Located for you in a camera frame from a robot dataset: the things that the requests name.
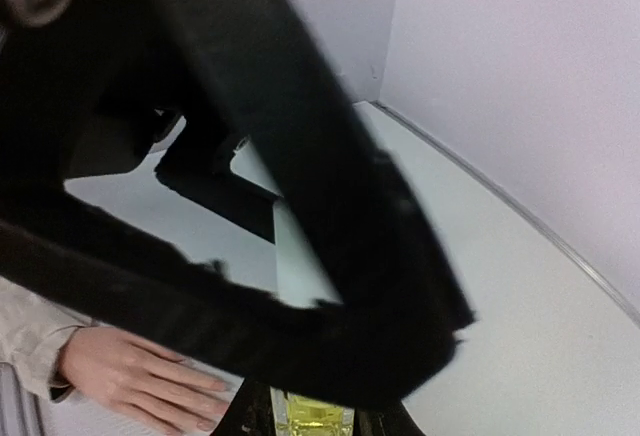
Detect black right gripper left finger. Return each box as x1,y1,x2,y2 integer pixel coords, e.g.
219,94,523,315
212,379,276,436

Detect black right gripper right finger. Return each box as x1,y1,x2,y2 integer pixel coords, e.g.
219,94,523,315
353,402,425,436

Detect bare human hand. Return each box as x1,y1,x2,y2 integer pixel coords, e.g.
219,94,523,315
58,327,229,435

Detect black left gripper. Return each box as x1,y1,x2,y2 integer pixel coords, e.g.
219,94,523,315
0,0,261,197

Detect yellow nail polish bottle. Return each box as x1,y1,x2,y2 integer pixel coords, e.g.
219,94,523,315
270,388,355,436

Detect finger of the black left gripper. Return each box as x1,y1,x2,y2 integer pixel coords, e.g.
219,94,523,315
1,185,463,409
189,0,476,332

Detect beige sleeved forearm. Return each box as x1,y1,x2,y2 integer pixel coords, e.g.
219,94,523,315
1,278,92,402

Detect aluminium table rear rail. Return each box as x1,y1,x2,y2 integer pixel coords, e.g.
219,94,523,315
371,101,639,326

